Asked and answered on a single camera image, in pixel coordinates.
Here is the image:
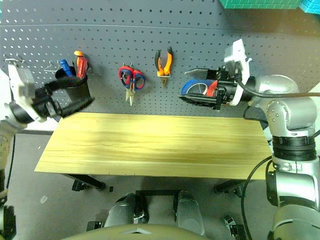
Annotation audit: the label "green brick-pattern box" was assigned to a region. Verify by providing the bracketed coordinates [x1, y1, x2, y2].
[219, 0, 302, 10]

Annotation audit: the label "black trailing cable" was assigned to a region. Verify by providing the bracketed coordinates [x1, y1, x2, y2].
[241, 154, 274, 240]

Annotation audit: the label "red handled screwdriver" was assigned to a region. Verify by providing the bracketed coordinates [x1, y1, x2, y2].
[76, 55, 89, 80]

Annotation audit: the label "blue handled screwdriver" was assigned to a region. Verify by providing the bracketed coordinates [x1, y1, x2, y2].
[59, 59, 74, 77]

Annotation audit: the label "black floor bracket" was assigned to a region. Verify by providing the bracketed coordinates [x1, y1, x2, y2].
[223, 215, 247, 240]
[86, 221, 104, 232]

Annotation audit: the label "orange and black screwdriver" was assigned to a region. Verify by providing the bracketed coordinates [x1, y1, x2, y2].
[73, 50, 84, 76]

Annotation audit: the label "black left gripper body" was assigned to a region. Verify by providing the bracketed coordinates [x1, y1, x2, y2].
[31, 86, 63, 119]

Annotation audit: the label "grey metal pegboard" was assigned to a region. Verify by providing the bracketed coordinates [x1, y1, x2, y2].
[0, 0, 320, 118]

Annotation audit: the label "blue tape roll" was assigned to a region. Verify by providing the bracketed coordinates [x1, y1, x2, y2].
[181, 79, 214, 97]

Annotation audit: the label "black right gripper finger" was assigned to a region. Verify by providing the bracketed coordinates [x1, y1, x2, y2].
[178, 92, 218, 109]
[184, 68, 210, 81]

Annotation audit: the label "black metal table leg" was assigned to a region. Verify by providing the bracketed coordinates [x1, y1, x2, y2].
[213, 179, 251, 198]
[63, 173, 106, 191]

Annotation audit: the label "yellow and black pliers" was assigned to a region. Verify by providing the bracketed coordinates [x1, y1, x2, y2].
[154, 46, 174, 89]

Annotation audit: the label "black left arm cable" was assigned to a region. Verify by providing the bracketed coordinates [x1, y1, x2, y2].
[4, 133, 16, 193]

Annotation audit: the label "black plastic cup holder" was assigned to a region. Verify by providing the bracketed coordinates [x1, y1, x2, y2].
[54, 66, 92, 111]

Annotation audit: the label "teal brick-pattern box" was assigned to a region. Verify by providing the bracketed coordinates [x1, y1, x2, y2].
[298, 0, 320, 15]

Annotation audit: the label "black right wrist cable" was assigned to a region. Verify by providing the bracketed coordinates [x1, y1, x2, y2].
[233, 67, 320, 98]

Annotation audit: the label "red handled scissors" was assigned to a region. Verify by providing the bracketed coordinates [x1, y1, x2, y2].
[118, 65, 147, 107]

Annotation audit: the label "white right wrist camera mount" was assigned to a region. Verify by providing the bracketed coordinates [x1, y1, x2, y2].
[223, 38, 252, 106]

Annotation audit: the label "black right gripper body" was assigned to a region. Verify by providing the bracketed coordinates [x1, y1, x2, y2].
[212, 65, 238, 111]

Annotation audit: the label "grey rounded robot leg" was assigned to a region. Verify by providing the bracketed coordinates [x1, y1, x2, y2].
[103, 192, 137, 228]
[173, 189, 206, 236]

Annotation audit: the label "red tape roll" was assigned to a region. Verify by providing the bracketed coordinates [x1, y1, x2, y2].
[205, 79, 219, 98]

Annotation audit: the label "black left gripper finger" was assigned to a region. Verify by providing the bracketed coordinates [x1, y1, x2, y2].
[44, 76, 88, 91]
[59, 96, 96, 118]

